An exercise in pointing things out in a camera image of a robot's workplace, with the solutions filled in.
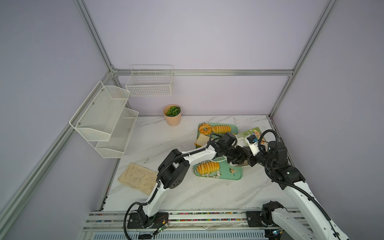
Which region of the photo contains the fake toast slice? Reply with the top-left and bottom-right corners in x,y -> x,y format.
195,134 -> 210,148

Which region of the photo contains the yellow ridged fake croissant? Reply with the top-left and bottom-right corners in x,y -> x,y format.
212,125 -> 232,135

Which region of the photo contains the orange fake donut bread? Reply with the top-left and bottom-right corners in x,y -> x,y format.
199,123 -> 213,136

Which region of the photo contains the white two-tier mesh shelf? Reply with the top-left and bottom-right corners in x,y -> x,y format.
69,82 -> 139,159

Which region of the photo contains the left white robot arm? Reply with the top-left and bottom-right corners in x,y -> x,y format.
123,133 -> 260,240

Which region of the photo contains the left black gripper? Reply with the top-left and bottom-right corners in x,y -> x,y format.
223,145 -> 247,165

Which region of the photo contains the ridged yellow fake loaf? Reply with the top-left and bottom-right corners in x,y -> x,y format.
197,161 -> 220,175

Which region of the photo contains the white paper bag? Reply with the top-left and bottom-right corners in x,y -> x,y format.
226,127 -> 268,167

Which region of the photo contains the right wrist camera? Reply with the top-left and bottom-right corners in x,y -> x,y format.
247,135 -> 260,156

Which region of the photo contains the potted green plant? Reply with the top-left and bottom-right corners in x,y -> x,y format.
163,105 -> 182,127

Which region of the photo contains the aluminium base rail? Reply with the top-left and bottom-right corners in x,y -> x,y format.
80,208 -> 331,232

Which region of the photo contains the green floral tray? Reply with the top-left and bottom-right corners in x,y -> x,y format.
193,122 -> 243,180

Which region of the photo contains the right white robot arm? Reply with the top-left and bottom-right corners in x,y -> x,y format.
245,130 -> 349,240

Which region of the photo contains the white wire basket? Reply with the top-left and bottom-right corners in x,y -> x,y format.
126,65 -> 174,97

